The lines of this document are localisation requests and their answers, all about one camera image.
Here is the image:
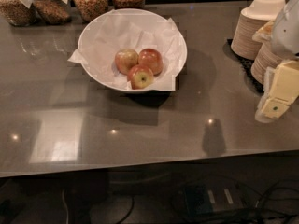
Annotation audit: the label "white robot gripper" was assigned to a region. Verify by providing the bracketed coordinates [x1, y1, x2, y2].
[255, 0, 299, 123]

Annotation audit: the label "red apple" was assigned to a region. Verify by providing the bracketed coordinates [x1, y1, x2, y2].
[138, 49, 164, 75]

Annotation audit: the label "front red-yellow apple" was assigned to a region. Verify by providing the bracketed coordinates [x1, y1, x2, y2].
[127, 64, 154, 90]

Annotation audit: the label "red-yellow apple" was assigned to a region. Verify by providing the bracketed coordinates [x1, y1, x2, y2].
[114, 49, 138, 75]
[127, 64, 154, 90]

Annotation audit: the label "white bowl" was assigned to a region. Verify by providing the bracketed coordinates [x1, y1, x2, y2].
[77, 7, 188, 94]

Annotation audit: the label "left red-yellow apple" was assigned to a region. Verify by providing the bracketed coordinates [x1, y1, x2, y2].
[114, 49, 138, 75]

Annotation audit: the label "black tray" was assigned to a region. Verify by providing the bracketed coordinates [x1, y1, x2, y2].
[230, 49, 263, 95]

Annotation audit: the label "rear stack paper bowls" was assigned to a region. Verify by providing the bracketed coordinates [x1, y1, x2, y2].
[231, 0, 285, 60]

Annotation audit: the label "dark box under table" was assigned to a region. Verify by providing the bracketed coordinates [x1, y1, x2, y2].
[183, 184, 247, 217]

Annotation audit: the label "white paper liner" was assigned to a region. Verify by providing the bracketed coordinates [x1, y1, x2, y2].
[67, 8, 183, 91]

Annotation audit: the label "leftmost glass cereal jar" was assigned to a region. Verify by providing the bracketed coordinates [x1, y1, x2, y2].
[0, 0, 36, 26]

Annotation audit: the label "black cable under table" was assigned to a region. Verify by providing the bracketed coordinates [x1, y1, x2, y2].
[169, 175, 299, 224]

